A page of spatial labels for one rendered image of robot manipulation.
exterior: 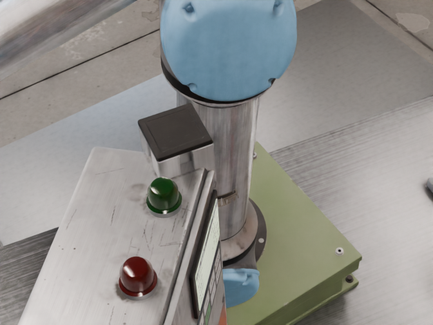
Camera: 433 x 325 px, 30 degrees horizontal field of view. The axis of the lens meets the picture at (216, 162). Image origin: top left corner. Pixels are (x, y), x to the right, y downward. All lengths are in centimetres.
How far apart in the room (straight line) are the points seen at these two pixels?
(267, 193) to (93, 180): 73
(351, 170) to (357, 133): 9
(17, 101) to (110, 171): 232
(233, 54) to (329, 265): 61
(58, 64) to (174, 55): 235
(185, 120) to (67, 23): 30
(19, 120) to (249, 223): 193
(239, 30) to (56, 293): 27
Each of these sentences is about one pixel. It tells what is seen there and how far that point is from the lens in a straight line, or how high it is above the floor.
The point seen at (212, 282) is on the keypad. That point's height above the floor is 137.
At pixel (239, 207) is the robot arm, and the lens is 93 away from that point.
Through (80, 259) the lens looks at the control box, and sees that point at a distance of 57.
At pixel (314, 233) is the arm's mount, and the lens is 128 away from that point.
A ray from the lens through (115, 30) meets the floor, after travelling 314.
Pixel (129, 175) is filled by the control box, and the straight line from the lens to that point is 61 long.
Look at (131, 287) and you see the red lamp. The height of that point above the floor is 149.
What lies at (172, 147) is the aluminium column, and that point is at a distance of 59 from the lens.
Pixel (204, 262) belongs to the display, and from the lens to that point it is 60.
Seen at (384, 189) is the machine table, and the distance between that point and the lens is 145.
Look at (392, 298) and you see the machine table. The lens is 132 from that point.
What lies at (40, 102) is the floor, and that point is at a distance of 290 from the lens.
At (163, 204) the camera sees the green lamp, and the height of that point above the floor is 149.
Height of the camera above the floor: 193
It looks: 48 degrees down
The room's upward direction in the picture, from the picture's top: 4 degrees counter-clockwise
